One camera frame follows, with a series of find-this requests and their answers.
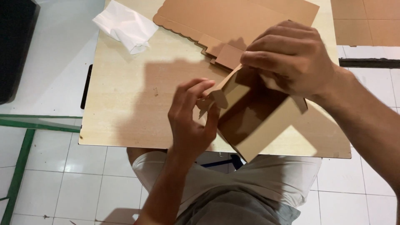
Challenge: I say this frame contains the black box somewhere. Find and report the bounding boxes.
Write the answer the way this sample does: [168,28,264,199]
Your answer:
[0,0,41,105]

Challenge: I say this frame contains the white crumpled cloth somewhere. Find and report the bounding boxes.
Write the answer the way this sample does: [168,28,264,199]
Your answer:
[92,0,159,55]

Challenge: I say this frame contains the black table bracket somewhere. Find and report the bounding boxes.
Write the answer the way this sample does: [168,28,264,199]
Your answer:
[80,64,93,110]

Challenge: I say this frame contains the person's right hand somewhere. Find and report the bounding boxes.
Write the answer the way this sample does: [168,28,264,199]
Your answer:
[240,20,343,98]

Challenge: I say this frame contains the person's grey shirt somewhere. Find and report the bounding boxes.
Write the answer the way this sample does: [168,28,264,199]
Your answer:
[174,187,301,225]

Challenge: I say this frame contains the brown cardboard sheets on floor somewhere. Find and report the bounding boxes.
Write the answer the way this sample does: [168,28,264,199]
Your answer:
[331,0,400,47]

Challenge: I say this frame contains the person's left hand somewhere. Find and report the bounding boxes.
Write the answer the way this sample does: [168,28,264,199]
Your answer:
[168,78,221,159]

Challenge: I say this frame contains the black bar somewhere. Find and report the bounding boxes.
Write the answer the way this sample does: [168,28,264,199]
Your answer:
[339,58,400,69]

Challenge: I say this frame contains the green metal frame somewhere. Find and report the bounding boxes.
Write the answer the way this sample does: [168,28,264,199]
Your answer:
[0,114,83,225]

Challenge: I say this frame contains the flat brown cardboard sheet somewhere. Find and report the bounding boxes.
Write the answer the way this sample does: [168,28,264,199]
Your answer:
[153,0,320,71]

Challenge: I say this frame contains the person's white shorts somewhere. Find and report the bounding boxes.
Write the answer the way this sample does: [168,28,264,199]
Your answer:
[131,151,323,217]

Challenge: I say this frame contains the brown cardboard box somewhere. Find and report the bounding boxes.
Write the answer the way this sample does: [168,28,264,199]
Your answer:
[196,64,309,163]

